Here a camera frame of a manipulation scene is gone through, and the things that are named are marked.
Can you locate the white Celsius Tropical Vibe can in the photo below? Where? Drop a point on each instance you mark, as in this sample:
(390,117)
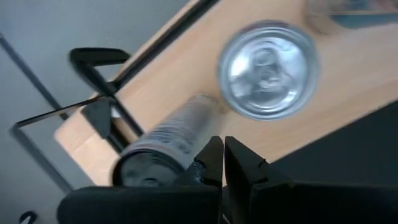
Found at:
(174,137)

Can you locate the silver Diet Coke can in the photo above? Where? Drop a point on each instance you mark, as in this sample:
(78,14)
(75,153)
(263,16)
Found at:
(267,71)

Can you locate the wooden shelf board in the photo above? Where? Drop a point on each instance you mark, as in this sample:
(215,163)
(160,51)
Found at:
(186,62)

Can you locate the blue silver Red Bull can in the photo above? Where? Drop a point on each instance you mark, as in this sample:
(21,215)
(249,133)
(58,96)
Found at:
(357,18)

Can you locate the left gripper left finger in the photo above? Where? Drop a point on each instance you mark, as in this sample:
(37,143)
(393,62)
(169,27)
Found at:
(140,205)

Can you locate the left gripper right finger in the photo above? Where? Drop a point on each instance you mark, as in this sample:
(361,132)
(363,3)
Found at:
(311,205)

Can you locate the black table frame rail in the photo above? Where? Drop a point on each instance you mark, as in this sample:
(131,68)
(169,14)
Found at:
(168,40)

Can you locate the black table mat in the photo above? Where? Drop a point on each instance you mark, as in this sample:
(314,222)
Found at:
(357,149)

